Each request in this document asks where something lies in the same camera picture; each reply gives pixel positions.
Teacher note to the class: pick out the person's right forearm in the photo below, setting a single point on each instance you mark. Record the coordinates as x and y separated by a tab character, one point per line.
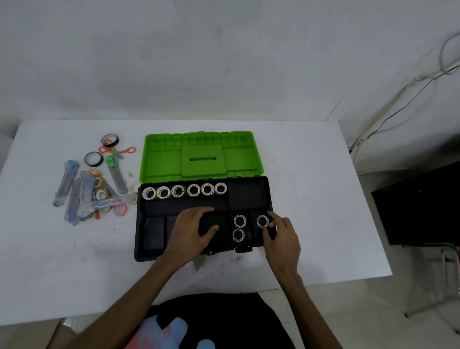
309	316

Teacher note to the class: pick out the black toolbox tray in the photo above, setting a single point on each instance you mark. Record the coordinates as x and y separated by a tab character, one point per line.
248	194

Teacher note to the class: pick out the dark tape roll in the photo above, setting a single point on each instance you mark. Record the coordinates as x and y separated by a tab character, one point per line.
86	159

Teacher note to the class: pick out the person's left hand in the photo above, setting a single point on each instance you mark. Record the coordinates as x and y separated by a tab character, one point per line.
185	241

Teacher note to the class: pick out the green utility knife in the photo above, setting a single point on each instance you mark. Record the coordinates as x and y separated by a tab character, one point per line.
118	179

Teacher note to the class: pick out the black tape roll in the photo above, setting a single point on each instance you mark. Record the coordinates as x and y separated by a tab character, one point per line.
116	138

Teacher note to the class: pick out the blue knife package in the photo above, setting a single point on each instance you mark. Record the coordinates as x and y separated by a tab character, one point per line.
73	205
66	183

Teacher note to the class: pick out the person's black clothing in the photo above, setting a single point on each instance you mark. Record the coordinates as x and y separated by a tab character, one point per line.
230	320

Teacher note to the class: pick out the pile of small tape rolls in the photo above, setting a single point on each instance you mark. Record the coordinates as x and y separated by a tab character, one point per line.
98	182

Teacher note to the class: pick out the person's right hand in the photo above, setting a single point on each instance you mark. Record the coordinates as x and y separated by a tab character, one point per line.
285	251

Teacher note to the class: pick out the orange handled scissors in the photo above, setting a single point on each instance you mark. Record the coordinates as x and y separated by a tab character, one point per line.
125	150

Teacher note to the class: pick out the black toolbox with green lid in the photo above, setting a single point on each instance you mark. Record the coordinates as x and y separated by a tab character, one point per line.
161	161

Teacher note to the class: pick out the person's left forearm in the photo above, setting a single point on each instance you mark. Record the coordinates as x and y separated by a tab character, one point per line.
118	316

